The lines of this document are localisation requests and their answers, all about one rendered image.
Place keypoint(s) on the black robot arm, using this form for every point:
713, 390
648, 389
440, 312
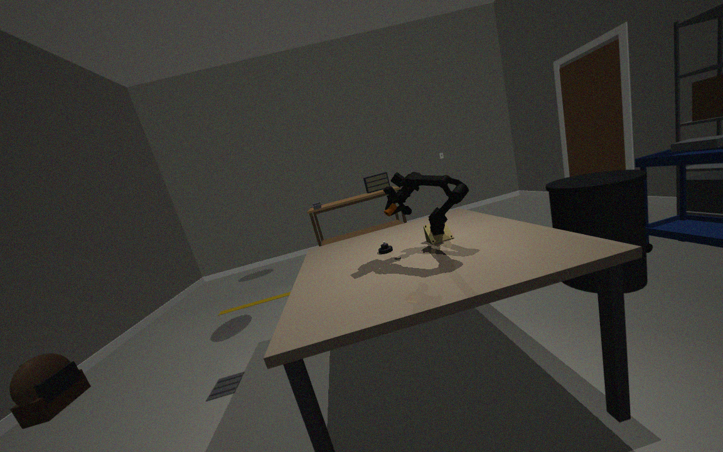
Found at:
437, 218

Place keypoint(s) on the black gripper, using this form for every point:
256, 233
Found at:
400, 198

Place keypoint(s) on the black round pedestal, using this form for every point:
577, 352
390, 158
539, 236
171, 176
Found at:
385, 248

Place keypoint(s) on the orange cylinder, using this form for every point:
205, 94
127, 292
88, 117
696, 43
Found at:
390, 209

